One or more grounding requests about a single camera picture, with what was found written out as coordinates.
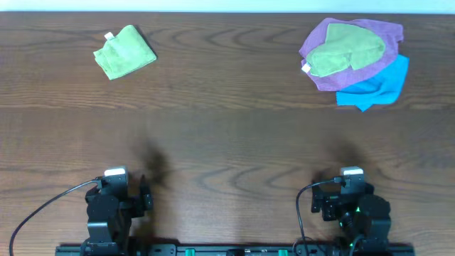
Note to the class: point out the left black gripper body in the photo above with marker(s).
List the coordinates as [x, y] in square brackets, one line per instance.
[143, 198]

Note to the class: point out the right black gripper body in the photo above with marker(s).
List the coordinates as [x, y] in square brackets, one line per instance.
[332, 211]

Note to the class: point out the green microfiber cloth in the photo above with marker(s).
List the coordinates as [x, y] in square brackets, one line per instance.
[346, 46]

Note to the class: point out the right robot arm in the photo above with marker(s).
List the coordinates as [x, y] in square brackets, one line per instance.
[363, 217]

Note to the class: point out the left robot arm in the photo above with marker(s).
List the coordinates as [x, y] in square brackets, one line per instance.
[110, 210]

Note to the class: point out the blue cloth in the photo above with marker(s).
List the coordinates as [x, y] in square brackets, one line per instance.
[381, 89]

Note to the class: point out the folded green cloth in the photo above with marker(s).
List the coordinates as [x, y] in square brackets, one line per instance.
[124, 53]

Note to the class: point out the purple cloth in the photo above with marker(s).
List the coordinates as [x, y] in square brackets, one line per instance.
[391, 33]

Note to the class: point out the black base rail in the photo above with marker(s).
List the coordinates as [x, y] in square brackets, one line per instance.
[240, 250]

